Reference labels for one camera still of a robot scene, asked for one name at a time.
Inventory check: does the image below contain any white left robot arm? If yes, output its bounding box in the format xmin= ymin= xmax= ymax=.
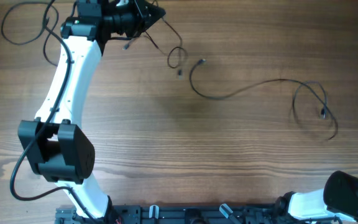
xmin=18 ymin=1 xmax=165 ymax=223

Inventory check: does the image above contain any long black usb cable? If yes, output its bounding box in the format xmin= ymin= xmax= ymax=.
xmin=188 ymin=58 xmax=339 ymax=141

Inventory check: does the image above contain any black cable bundle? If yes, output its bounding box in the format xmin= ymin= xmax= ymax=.
xmin=122 ymin=17 xmax=188 ymax=78

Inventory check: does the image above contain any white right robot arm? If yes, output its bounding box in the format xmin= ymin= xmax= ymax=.
xmin=272 ymin=171 xmax=358 ymax=223

